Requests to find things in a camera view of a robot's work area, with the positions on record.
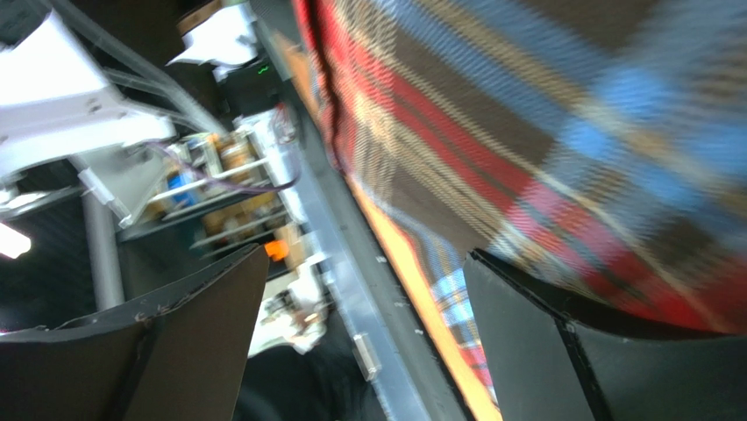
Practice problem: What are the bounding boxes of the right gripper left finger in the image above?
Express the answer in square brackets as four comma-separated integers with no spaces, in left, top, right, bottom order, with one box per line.
[1,246,269,420]

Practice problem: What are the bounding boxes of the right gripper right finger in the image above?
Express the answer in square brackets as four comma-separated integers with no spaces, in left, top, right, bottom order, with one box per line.
[464,249,746,420]

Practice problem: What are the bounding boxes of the plaid long sleeve shirt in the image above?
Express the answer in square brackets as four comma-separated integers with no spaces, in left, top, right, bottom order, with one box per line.
[294,1,746,400]

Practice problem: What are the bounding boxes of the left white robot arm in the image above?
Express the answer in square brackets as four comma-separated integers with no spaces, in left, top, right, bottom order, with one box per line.
[1,1,227,201]

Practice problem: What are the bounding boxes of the parts storage bins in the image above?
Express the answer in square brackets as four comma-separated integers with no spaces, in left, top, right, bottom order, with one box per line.
[117,105,307,295]

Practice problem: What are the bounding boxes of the aluminium frame rail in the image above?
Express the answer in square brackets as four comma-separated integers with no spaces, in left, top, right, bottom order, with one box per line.
[250,1,472,420]

